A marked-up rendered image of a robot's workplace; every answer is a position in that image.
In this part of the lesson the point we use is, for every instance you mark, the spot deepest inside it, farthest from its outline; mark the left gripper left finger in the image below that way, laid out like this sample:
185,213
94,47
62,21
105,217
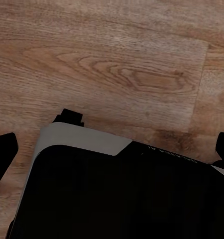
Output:
8,151

